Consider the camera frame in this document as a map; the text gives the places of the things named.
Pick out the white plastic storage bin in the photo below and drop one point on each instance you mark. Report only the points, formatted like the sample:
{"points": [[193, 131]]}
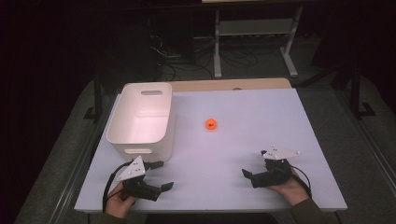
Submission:
{"points": [[140, 118]]}

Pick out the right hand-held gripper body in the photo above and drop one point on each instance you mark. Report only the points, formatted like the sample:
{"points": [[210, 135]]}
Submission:
{"points": [[278, 152]]}

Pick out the orange ball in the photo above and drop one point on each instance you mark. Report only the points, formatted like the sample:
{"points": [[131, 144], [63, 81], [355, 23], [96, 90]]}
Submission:
{"points": [[211, 123]]}

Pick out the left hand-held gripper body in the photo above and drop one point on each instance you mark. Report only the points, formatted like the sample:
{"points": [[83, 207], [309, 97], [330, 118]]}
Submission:
{"points": [[134, 168]]}

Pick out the person's left hand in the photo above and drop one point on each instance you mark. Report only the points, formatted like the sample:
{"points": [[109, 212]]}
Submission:
{"points": [[116, 203]]}

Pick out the person's right hand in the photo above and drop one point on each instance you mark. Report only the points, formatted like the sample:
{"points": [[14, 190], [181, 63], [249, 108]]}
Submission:
{"points": [[294, 191]]}

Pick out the black metal stand leg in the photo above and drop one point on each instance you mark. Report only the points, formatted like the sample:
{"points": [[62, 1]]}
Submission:
{"points": [[356, 93], [97, 99]]}

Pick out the light wooden board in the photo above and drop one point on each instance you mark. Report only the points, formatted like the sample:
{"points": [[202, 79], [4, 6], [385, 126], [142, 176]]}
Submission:
{"points": [[230, 84]]}

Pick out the white metal stand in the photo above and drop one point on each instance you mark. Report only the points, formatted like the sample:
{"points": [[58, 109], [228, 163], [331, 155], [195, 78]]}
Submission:
{"points": [[255, 27]]}

